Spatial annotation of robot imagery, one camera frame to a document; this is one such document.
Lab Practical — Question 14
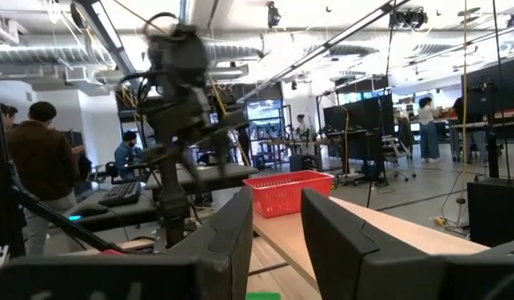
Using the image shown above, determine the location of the yellow hanging cable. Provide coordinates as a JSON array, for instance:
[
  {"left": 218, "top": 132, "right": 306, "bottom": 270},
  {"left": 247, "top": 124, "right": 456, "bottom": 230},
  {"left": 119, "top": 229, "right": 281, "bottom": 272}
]
[{"left": 455, "top": 0, "right": 469, "bottom": 205}]

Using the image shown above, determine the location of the black ceiling camera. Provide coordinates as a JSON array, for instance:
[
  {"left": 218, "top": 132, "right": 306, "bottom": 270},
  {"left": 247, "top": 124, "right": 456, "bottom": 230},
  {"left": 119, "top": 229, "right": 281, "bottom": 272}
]
[
  {"left": 267, "top": 1, "right": 282, "bottom": 29},
  {"left": 388, "top": 7, "right": 429, "bottom": 29}
]

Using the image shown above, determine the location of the grey office chair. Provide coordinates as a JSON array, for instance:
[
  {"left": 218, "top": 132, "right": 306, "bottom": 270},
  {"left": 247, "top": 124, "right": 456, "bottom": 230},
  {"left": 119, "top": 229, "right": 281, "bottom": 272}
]
[{"left": 380, "top": 117, "right": 418, "bottom": 183}]

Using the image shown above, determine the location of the black computer keyboard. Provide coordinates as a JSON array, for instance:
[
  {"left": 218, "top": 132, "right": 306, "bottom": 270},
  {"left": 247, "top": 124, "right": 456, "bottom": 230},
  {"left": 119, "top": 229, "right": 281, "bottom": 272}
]
[{"left": 97, "top": 180, "right": 142, "bottom": 208}]

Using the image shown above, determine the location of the black desk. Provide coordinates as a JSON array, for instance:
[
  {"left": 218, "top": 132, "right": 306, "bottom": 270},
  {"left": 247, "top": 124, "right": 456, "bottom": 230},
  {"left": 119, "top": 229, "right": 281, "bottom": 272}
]
[
  {"left": 144, "top": 162, "right": 260, "bottom": 196},
  {"left": 71, "top": 187, "right": 160, "bottom": 233}
]

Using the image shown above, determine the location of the person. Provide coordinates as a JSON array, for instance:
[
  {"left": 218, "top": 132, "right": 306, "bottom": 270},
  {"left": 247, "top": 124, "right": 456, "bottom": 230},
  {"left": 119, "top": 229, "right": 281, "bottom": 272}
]
[
  {"left": 113, "top": 130, "right": 146, "bottom": 181},
  {"left": 6, "top": 101, "right": 87, "bottom": 256},
  {"left": 451, "top": 96, "right": 466, "bottom": 124},
  {"left": 0, "top": 102, "right": 19, "bottom": 131},
  {"left": 417, "top": 96, "right": 442, "bottom": 163},
  {"left": 295, "top": 114, "right": 311, "bottom": 141}
]

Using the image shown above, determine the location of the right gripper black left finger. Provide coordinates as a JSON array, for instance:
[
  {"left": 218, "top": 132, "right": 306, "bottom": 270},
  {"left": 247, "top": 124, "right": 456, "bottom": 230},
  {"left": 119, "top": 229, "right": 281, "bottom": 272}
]
[{"left": 167, "top": 187, "right": 254, "bottom": 300}]

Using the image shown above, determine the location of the black cabinet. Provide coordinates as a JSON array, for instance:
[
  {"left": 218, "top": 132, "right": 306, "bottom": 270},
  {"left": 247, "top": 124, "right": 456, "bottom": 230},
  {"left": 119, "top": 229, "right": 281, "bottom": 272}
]
[{"left": 467, "top": 177, "right": 514, "bottom": 248}]

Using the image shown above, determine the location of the wooden shelf with black legs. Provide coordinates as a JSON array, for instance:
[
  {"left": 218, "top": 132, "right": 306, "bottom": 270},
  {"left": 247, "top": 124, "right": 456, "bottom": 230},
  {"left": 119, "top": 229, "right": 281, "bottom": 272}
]
[{"left": 247, "top": 195, "right": 491, "bottom": 293}]

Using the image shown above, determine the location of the black partition panel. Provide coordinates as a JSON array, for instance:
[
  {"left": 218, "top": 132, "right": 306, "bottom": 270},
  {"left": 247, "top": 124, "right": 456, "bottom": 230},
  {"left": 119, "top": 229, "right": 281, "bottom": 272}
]
[
  {"left": 322, "top": 93, "right": 396, "bottom": 135},
  {"left": 460, "top": 56, "right": 514, "bottom": 123}
]

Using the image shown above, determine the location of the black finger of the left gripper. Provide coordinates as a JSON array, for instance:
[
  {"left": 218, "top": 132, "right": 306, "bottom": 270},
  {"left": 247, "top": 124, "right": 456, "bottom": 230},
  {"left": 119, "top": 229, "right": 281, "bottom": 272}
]
[
  {"left": 212, "top": 128, "right": 233, "bottom": 178},
  {"left": 177, "top": 145, "right": 202, "bottom": 184}
]

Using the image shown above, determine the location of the silver air duct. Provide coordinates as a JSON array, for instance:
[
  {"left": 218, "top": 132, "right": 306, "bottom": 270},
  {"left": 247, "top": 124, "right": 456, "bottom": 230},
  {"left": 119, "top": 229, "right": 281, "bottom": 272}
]
[{"left": 0, "top": 41, "right": 116, "bottom": 66}]

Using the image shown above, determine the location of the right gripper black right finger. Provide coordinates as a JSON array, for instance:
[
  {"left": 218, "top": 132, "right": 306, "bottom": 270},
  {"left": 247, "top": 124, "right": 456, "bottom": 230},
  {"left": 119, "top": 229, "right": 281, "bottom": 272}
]
[{"left": 301, "top": 187, "right": 446, "bottom": 300}]

